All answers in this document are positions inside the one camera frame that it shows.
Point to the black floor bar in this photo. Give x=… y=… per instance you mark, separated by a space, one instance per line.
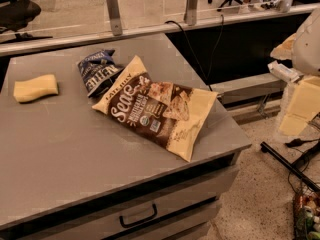
x=265 y=148

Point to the metal glass bracket middle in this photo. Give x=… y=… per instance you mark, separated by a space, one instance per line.
x=190 y=16

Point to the grey cabinet drawer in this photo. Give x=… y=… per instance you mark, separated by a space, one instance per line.
x=184 y=208

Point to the brown and cream chip bag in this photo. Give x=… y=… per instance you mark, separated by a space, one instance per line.
x=165 y=113

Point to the white small box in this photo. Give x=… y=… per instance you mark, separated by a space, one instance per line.
x=282 y=72

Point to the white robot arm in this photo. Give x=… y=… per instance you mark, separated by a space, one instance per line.
x=306 y=47

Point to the yellow sponge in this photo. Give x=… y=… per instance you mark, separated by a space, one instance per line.
x=30 y=90

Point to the black drawer handle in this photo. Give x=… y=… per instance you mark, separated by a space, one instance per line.
x=126 y=222

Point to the basket of snack items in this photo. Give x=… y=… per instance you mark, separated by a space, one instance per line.
x=306 y=215

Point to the blue chip bag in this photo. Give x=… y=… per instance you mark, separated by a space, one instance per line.
x=99 y=72

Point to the grey low shelf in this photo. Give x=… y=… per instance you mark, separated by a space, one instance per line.
x=248 y=88

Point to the black office chair left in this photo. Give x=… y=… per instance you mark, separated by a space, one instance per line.
x=16 y=14

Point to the metal glass bracket left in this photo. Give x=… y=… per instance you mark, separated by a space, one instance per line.
x=114 y=17

